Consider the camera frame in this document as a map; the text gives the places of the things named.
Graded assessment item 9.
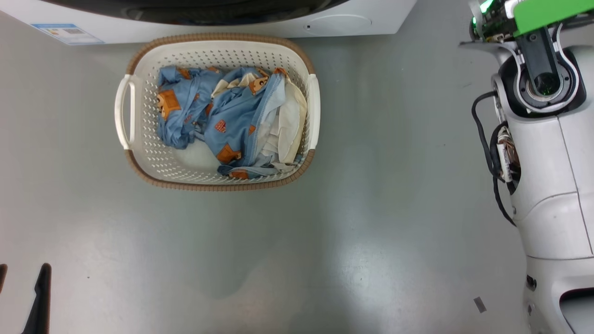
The blue garment with orange patches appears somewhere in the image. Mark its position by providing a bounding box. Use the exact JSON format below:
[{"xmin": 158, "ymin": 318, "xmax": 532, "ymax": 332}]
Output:
[
  {"xmin": 203, "ymin": 66, "xmax": 287, "ymax": 180},
  {"xmin": 156, "ymin": 65, "xmax": 221, "ymax": 150}
]

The cream white garment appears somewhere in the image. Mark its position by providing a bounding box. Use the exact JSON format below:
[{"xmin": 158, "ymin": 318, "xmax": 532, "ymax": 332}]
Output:
[{"xmin": 211, "ymin": 74, "xmax": 308, "ymax": 167}]

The cream perforated laundry basket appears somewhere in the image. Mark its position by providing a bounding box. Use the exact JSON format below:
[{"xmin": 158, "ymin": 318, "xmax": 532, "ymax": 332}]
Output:
[{"xmin": 114, "ymin": 32, "xmax": 321, "ymax": 192}]

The round white filter cover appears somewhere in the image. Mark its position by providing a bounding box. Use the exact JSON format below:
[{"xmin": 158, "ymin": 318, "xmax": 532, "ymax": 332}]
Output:
[{"xmin": 304, "ymin": 14, "xmax": 373, "ymax": 36}]

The black round washer door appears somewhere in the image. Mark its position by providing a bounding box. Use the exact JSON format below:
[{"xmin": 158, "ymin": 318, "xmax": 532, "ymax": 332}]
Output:
[{"xmin": 42, "ymin": 0, "xmax": 349, "ymax": 26}]

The blue energy label sticker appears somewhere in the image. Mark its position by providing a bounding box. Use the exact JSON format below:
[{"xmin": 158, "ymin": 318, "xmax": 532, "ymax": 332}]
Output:
[{"xmin": 32, "ymin": 23, "xmax": 105, "ymax": 46}]

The white washing machine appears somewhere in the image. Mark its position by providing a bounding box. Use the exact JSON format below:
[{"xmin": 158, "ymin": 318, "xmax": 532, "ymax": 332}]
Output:
[{"xmin": 0, "ymin": 0, "xmax": 418, "ymax": 46}]

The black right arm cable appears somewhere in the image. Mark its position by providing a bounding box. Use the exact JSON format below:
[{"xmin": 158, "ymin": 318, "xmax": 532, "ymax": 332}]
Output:
[{"xmin": 471, "ymin": 90, "xmax": 518, "ymax": 228}]

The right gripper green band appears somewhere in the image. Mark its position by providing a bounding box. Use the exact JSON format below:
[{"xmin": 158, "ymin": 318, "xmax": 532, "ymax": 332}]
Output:
[{"xmin": 469, "ymin": 0, "xmax": 594, "ymax": 42}]

